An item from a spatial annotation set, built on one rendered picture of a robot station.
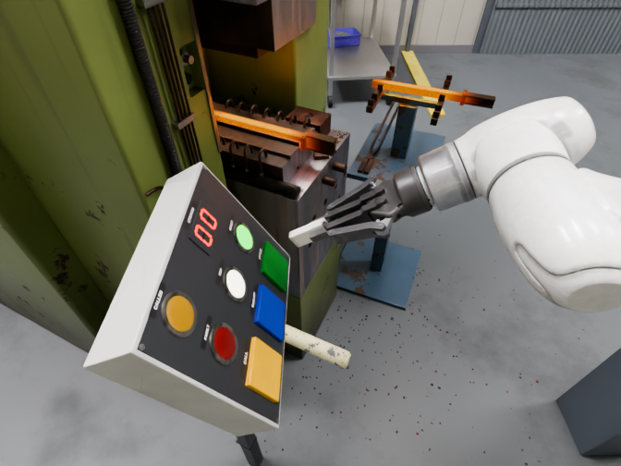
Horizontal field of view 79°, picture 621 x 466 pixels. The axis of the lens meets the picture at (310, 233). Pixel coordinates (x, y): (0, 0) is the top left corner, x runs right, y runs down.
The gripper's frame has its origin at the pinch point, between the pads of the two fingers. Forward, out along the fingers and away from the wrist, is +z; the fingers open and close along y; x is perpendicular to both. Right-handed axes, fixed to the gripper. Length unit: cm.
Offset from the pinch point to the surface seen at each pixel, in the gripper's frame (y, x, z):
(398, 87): 81, -25, -19
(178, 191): 0.4, 18.0, 13.2
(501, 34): 379, -180, -120
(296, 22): 44.1, 18.6, -7.0
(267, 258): -0.5, -1.3, 10.0
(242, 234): -0.1, 5.7, 10.2
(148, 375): -27.0, 13.1, 13.2
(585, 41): 381, -233, -195
